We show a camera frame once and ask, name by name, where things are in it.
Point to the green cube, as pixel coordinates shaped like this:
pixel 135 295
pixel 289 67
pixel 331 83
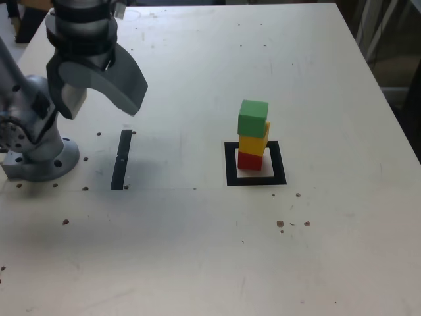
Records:
pixel 251 120

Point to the red cube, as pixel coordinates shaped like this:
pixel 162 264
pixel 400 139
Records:
pixel 249 162

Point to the dark background object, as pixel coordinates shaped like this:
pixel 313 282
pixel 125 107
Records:
pixel 28 26

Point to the black tape strip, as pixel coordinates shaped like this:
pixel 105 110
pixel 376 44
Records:
pixel 120 164

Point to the small grey gripper camera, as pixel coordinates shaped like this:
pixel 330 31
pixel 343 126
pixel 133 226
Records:
pixel 119 10

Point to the yellow cube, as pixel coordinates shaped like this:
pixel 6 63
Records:
pixel 251 145

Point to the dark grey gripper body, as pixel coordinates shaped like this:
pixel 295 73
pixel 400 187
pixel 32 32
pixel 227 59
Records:
pixel 89 59

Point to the black tape square outline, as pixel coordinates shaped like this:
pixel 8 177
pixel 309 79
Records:
pixel 230 164

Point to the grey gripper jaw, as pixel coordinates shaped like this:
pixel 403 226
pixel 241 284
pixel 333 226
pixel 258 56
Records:
pixel 70 98
pixel 121 89

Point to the white chair frame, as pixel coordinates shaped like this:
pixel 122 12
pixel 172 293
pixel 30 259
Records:
pixel 405 14

